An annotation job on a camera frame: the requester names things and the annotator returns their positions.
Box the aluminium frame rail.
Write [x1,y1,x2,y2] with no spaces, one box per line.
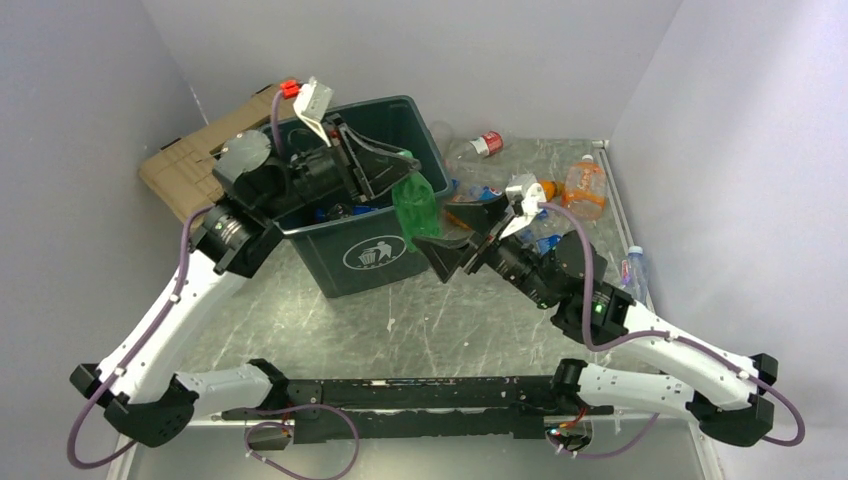
[591,140,654,311]

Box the large orange label bottle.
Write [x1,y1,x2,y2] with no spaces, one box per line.
[562,154,607,221]

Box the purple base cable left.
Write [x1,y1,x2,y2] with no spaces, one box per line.
[243,404,362,480]

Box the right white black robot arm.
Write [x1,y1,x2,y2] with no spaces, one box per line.
[413,197,777,447]

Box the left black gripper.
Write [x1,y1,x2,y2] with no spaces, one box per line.
[257,115,420,222]

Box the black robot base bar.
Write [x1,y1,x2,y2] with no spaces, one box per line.
[222,375,580,444]

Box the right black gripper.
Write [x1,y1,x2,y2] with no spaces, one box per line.
[411,194,561,311]

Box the orange juice bottle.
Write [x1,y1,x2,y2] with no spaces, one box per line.
[538,180,565,203]

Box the blue label water bottle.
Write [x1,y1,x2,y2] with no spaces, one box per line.
[517,209,562,255]

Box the green plastic bottle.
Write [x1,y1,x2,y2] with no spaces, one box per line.
[391,171,443,252]

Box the clear bottle red label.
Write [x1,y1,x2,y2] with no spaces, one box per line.
[445,130,506,167]

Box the dark green plastic bin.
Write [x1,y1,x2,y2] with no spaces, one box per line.
[260,96,451,298]

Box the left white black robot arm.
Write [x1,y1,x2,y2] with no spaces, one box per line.
[71,115,437,448]

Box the clear bottle by wall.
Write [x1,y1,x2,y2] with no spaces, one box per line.
[621,245,650,305]

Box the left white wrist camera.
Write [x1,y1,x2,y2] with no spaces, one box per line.
[293,77,334,147]

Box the tan plastic toolbox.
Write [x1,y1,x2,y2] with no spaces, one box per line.
[139,82,281,222]

